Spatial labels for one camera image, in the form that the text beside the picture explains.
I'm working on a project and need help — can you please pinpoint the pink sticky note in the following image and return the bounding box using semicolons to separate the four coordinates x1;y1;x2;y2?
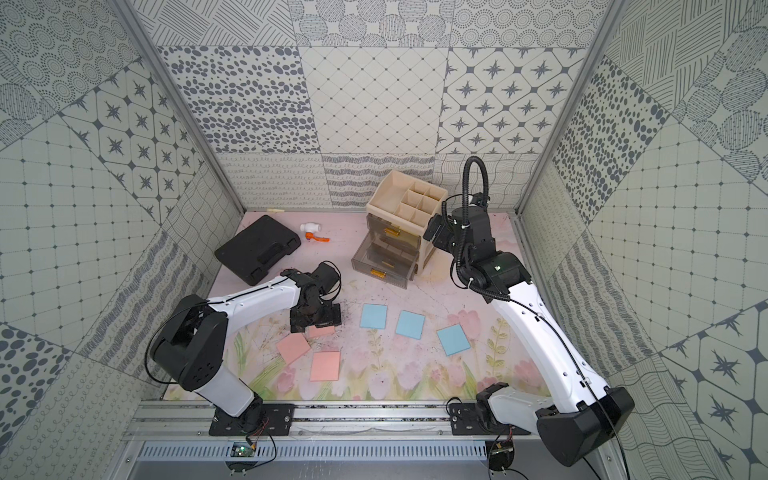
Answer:
310;351;341;382
307;326;335;339
276;333;311;365

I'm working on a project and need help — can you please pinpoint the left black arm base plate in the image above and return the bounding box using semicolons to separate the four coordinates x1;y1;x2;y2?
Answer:
208;403;296;437

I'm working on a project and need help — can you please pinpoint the blue sticky note left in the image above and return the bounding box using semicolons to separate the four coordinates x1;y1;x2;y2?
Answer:
360;304;388;330

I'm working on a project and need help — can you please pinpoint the black flat case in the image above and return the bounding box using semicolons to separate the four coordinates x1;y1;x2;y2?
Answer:
215;216;301;286

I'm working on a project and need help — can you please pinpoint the blue sticky note right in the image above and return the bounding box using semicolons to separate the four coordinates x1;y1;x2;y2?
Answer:
437;324;471;356

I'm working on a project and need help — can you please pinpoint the small green circuit board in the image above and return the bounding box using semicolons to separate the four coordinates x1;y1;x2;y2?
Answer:
230;443;255;461

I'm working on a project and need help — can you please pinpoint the beige drawer organizer cabinet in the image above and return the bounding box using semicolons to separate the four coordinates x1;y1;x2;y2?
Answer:
365;170;448;275

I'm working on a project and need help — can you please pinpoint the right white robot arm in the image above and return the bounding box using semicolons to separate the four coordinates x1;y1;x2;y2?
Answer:
423;206;635;466

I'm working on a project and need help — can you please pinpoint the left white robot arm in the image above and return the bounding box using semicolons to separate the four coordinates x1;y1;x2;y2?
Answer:
145;261;342;420

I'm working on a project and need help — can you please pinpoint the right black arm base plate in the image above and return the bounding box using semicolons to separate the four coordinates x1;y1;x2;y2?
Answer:
446;402;530;436

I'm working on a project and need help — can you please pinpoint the white valve orange handle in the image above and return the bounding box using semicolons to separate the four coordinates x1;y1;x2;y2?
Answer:
300;222;330;243

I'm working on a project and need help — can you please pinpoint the white slotted cable duct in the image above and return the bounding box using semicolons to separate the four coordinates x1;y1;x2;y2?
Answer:
138;440;486;462

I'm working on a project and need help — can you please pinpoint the blue sticky note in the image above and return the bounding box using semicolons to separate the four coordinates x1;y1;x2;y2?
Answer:
360;304;388;330
437;324;471;356
395;310;426;340

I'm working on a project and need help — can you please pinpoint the aluminium mounting rail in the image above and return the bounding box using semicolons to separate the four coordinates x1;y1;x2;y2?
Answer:
122;400;541;442

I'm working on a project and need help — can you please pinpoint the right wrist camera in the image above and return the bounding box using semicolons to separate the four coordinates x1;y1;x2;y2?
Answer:
464;205;496;263

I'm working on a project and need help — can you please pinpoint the blue sticky note middle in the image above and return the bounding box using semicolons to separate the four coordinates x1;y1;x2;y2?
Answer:
395;310;426;340

